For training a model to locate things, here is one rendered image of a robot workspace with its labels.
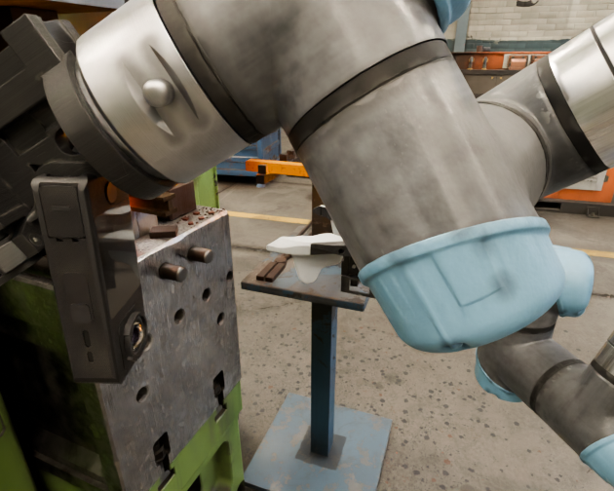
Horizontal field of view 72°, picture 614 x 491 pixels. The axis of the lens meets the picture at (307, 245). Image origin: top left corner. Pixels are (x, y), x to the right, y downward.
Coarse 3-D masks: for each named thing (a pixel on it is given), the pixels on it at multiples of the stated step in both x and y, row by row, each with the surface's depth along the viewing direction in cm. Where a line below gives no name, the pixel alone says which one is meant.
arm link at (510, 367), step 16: (512, 336) 48; (528, 336) 47; (544, 336) 47; (480, 352) 52; (496, 352) 49; (512, 352) 48; (528, 352) 46; (544, 352) 46; (560, 352) 45; (480, 368) 52; (496, 368) 50; (512, 368) 47; (528, 368) 45; (544, 368) 44; (480, 384) 53; (496, 384) 51; (512, 384) 47; (528, 384) 45; (512, 400) 51; (528, 400) 45
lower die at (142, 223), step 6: (132, 216) 72; (138, 216) 74; (144, 216) 75; (150, 216) 76; (156, 216) 78; (138, 222) 74; (144, 222) 75; (150, 222) 77; (156, 222) 78; (138, 228) 74; (144, 228) 75; (150, 228) 77; (138, 234) 74; (144, 234) 76
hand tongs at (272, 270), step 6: (306, 228) 129; (300, 234) 125; (276, 258) 109; (282, 258) 109; (270, 264) 106; (276, 264) 107; (282, 264) 106; (264, 270) 103; (270, 270) 104; (276, 270) 103; (282, 270) 105; (258, 276) 100; (264, 276) 101; (270, 276) 100; (276, 276) 102; (270, 282) 100
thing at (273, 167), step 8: (248, 160) 96; (256, 160) 96; (264, 160) 96; (272, 160) 96; (248, 168) 96; (256, 168) 95; (272, 168) 94; (280, 168) 93; (288, 168) 92; (296, 168) 92
